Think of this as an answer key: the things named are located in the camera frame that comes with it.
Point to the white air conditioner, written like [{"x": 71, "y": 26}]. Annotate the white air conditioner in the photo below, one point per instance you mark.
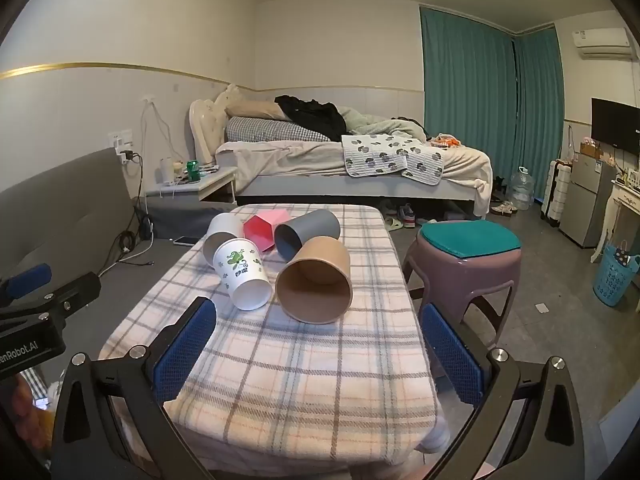
[{"x": 602, "y": 40}]

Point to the plain white cup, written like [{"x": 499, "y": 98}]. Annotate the plain white cup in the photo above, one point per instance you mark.
[{"x": 222, "y": 230}]

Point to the bed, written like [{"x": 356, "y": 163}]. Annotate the bed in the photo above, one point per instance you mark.
[{"x": 300, "y": 160}]

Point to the pale green quilt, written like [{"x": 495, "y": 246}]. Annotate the pale green quilt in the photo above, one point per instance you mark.
[{"x": 372, "y": 122}]

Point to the grey sofa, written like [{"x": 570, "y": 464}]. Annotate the grey sofa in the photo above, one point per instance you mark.
[{"x": 60, "y": 210}]

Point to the white dressing table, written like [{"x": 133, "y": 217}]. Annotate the white dressing table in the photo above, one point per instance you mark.
[{"x": 622, "y": 210}]

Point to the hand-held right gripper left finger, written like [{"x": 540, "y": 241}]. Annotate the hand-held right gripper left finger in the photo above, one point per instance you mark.
[{"x": 182, "y": 355}]

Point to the blue laundry basket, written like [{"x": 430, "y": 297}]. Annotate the blue laundry basket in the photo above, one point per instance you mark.
[{"x": 612, "y": 285}]

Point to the black television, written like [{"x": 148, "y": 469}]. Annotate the black television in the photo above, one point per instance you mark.
[{"x": 615, "y": 122}]

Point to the scrap of paper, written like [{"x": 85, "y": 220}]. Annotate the scrap of paper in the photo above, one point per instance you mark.
[{"x": 541, "y": 307}]

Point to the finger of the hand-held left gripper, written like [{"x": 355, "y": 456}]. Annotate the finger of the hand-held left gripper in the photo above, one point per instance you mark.
[
  {"x": 30, "y": 280},
  {"x": 75, "y": 292}
]

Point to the beige pillow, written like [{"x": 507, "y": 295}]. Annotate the beige pillow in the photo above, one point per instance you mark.
[{"x": 252, "y": 105}]

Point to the large clear water bottle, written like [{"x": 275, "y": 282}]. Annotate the large clear water bottle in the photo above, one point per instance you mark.
[{"x": 521, "y": 192}]

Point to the teal seat cushion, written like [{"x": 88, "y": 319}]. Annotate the teal seat cushion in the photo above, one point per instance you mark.
[{"x": 467, "y": 237}]

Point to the smartphone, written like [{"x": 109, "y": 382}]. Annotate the smartphone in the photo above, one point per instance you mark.
[{"x": 186, "y": 240}]

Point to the white cup with green print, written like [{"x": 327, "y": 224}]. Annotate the white cup with green print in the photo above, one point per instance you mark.
[{"x": 237, "y": 265}]

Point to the white nightstand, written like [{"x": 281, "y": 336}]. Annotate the white nightstand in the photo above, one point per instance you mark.
[{"x": 200, "y": 187}]

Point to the wide teal curtain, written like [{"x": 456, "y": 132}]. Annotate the wide teal curtain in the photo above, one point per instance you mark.
[{"x": 465, "y": 80}]

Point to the orange toy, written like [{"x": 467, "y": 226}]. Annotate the orange toy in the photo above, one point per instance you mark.
[{"x": 444, "y": 141}]

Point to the white mat with leaf print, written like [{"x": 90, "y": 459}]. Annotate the white mat with leaf print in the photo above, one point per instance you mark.
[{"x": 395, "y": 157}]

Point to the black clothing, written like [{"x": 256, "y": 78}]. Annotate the black clothing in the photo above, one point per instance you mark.
[{"x": 315, "y": 115}]

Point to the white tumbler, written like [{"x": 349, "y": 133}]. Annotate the white tumbler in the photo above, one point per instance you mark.
[{"x": 167, "y": 170}]

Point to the brown paper cup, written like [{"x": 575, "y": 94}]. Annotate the brown paper cup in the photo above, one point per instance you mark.
[{"x": 320, "y": 265}]

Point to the plaid covered table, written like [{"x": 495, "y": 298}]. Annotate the plaid covered table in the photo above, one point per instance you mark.
[{"x": 300, "y": 375}]

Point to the green drink can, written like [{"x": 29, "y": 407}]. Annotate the green drink can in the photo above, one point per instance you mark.
[{"x": 193, "y": 172}]

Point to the grey plastic cup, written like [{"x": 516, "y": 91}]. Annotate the grey plastic cup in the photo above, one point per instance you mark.
[{"x": 312, "y": 227}]

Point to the narrow teal curtain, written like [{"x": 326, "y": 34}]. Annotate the narrow teal curtain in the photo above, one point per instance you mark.
[{"x": 540, "y": 110}]

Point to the checkered pillow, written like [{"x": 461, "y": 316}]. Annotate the checkered pillow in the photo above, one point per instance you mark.
[{"x": 265, "y": 129}]

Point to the white suitcase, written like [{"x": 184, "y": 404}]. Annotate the white suitcase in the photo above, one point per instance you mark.
[{"x": 555, "y": 195}]

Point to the purple plastic stool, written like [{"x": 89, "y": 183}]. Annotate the purple plastic stool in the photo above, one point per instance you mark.
[{"x": 465, "y": 280}]

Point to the pair of white shoes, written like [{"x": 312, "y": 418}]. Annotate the pair of white shoes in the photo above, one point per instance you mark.
[{"x": 504, "y": 209}]

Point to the silver mini fridge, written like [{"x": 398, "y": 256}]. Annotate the silver mini fridge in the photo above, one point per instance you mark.
[{"x": 585, "y": 200}]

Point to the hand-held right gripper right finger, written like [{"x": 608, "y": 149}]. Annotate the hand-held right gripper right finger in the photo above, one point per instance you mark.
[{"x": 452, "y": 355}]

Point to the white padded headboard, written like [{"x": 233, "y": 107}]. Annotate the white padded headboard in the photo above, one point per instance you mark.
[{"x": 205, "y": 125}]

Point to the green slippers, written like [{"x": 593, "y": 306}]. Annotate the green slippers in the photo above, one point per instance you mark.
[{"x": 393, "y": 224}]

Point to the pink hexagonal cup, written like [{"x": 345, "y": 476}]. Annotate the pink hexagonal cup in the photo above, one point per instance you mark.
[{"x": 260, "y": 232}]

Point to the cardboard box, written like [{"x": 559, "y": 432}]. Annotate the cardboard box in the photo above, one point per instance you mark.
[{"x": 594, "y": 150}]

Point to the wall power outlet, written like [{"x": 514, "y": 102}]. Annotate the wall power outlet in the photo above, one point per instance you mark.
[{"x": 120, "y": 139}]

